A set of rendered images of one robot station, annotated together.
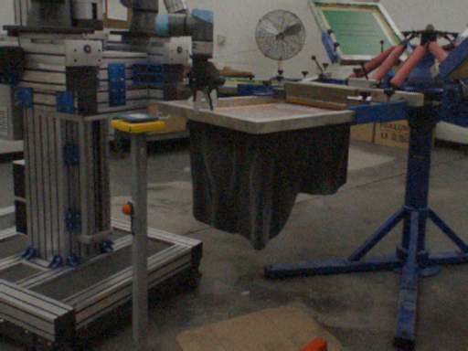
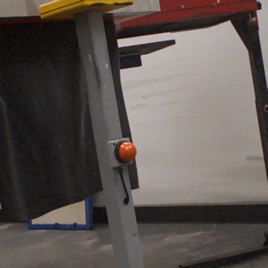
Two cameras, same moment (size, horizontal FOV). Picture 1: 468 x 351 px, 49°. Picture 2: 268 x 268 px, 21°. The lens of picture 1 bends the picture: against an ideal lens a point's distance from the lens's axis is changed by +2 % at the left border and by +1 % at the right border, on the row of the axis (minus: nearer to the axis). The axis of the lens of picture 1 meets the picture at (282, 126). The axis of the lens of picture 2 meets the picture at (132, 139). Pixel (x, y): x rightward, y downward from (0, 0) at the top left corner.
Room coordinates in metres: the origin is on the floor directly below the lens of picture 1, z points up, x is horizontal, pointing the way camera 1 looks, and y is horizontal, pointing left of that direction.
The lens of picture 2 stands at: (1.69, 1.89, 0.74)
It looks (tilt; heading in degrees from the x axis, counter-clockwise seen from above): 3 degrees down; 269
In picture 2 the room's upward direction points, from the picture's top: 9 degrees counter-clockwise
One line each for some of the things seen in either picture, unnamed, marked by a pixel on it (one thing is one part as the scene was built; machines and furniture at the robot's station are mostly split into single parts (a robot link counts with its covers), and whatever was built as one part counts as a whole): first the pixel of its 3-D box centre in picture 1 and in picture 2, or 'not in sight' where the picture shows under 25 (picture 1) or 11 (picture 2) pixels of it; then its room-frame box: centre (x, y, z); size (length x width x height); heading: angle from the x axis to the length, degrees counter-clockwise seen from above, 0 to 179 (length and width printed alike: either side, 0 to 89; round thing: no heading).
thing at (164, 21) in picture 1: (175, 25); not in sight; (1.79, 0.38, 1.28); 0.11 x 0.11 x 0.08; 86
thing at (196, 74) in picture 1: (201, 72); not in sight; (1.77, 0.29, 1.12); 0.09 x 0.08 x 0.12; 44
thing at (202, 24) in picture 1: (201, 25); not in sight; (1.77, 0.29, 1.28); 0.09 x 0.08 x 0.11; 86
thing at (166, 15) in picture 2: not in sight; (174, 15); (1.37, -1.10, 1.06); 0.61 x 0.46 x 0.12; 14
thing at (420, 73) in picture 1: (420, 149); not in sight; (2.75, -0.76, 0.67); 0.39 x 0.39 x 1.35
